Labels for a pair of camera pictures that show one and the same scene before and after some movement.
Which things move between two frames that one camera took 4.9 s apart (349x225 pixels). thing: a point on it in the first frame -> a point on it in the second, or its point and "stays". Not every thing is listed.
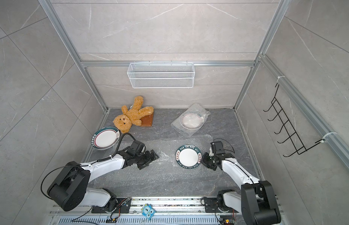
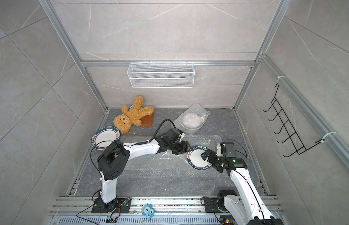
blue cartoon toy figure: [147, 211] stays
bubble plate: [191, 119] stays
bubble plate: [105, 138] stays
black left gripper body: [143, 159] -> [178, 147]
